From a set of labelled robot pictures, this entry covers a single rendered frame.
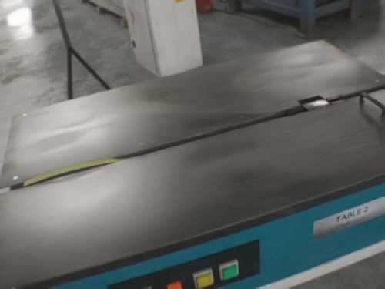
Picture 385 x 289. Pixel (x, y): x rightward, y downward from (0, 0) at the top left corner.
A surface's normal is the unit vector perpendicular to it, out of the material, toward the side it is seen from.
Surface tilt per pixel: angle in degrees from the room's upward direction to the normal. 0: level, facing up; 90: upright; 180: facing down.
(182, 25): 90
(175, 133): 0
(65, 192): 0
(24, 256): 0
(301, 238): 90
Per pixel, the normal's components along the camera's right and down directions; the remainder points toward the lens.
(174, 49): 0.49, 0.43
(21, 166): -0.14, -0.82
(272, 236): 0.27, 0.51
